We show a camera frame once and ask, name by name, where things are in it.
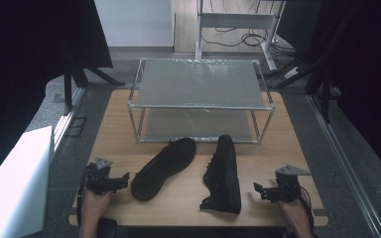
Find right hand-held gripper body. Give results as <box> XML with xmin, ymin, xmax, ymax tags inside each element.
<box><xmin>273</xmin><ymin>164</ymin><xmax>313</xmax><ymax>203</ymax></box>

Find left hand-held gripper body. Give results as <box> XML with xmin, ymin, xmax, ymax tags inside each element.
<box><xmin>84</xmin><ymin>157</ymin><xmax>121</xmax><ymax>196</ymax></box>

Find person's left hand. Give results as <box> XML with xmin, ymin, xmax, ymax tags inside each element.
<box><xmin>79</xmin><ymin>186</ymin><xmax>113</xmax><ymax>223</ymax></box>

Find person's right hand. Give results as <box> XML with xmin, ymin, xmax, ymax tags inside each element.
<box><xmin>275</xmin><ymin>197</ymin><xmax>313</xmax><ymax>232</ymax></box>

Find black sneaker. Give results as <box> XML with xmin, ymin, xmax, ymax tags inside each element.
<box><xmin>130</xmin><ymin>137</ymin><xmax>197</xmax><ymax>202</ymax></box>
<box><xmin>198</xmin><ymin>133</ymin><xmax>242</xmax><ymax>215</ymax></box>

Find black padded chair part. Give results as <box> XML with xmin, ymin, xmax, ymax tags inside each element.
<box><xmin>96</xmin><ymin>217</ymin><xmax>119</xmax><ymax>238</ymax></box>

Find dark floor socket cover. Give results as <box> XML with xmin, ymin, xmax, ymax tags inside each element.
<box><xmin>66</xmin><ymin>116</ymin><xmax>87</xmax><ymax>139</ymax></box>

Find white box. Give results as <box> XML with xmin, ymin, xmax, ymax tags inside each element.
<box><xmin>0</xmin><ymin>125</ymin><xmax>56</xmax><ymax>238</ymax></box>

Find black stand legs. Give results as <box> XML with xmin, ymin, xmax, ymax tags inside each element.
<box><xmin>264</xmin><ymin>39</ymin><xmax>333</xmax><ymax>124</ymax></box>
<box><xmin>63</xmin><ymin>43</ymin><xmax>127</xmax><ymax>116</ymax></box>

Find two-tier metal shoe rack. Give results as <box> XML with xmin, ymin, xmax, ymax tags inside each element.
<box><xmin>127</xmin><ymin>58</ymin><xmax>276</xmax><ymax>145</ymax></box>

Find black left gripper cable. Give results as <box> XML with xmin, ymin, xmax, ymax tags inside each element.
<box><xmin>75</xmin><ymin>164</ymin><xmax>93</xmax><ymax>229</ymax></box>

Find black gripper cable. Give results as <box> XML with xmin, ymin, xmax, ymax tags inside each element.
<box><xmin>75</xmin><ymin>164</ymin><xmax>93</xmax><ymax>229</ymax></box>
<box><xmin>298</xmin><ymin>185</ymin><xmax>316</xmax><ymax>232</ymax></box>

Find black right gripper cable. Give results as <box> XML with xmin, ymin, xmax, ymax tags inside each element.
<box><xmin>298</xmin><ymin>185</ymin><xmax>316</xmax><ymax>232</ymax></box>

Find aluminium floor rail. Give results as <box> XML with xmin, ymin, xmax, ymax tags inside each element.
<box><xmin>51</xmin><ymin>86</ymin><xmax>87</xmax><ymax>157</ymax></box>
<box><xmin>306</xmin><ymin>93</ymin><xmax>381</xmax><ymax>238</ymax></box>

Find black floor cables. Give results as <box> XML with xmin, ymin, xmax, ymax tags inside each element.
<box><xmin>200</xmin><ymin>0</ymin><xmax>297</xmax><ymax>58</ymax></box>

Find grey metal desk frame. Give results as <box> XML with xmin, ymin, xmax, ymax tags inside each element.
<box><xmin>194</xmin><ymin>0</ymin><xmax>286</xmax><ymax>72</ymax></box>

